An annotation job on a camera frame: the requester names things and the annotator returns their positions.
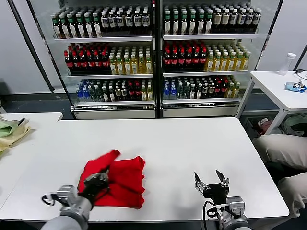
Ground open glass fridge door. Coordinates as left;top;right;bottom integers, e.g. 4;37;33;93
7;0;56;93
252;0;288;72

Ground blue snack packet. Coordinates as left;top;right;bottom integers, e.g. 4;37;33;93
284;80;307;93

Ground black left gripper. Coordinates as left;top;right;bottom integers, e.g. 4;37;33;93
83;168;111;200

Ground green cloth pile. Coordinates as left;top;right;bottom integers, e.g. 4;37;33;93
279;114;307;138

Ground black left camera cable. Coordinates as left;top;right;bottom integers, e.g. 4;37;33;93
41;193;58;206

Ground dark bottle blue-white label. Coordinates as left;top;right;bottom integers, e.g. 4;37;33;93
237;8;246;33
253;8;262;32
101;11;109;33
142;9;150;32
116;10;125;32
246;8;254;33
125;10;133;32
133;10;142;32
108;11;117;33

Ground glass beverage display fridge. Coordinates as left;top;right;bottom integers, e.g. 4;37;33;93
158;0;271;118
28;0;159;120

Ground crumpled clothes in crate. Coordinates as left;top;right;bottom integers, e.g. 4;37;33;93
258;118;272;131

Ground tall dark bottle beige label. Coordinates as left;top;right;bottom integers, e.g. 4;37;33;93
213;8;222;33
221;8;230;33
229;8;238;33

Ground black storage crate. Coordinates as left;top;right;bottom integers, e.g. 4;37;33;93
242;116;273;137

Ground clear bottle white cap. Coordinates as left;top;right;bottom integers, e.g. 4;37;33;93
279;52;297;76

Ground beige trouser leg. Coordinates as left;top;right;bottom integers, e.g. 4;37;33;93
253;134;307;171
278;172;307;219

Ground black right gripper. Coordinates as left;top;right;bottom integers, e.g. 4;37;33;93
193;169;230;205

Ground red t-shirt with bear print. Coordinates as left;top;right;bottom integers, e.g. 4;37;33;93
78;149;146;211

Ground green-capped dark tea bottle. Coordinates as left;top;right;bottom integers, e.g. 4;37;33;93
205;10;213;34
172;10;180;35
60;13;70;38
68;13;77;38
180;10;189;35
197;10;205;35
76;13;85;38
164;10;172;35
52;14;61;38
188;10;197;35
85;12;94;38
93;12;102;37

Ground pale yellow garment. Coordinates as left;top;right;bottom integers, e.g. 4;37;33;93
0;117;31;153

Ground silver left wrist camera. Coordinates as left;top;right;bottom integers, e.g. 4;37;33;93
56;184;75;207

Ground pale green garment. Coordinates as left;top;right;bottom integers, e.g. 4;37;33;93
0;119;20;138

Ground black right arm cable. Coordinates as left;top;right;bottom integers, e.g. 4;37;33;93
202;200;223;230

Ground white side table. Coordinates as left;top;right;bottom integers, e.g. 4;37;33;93
236;70;307;135

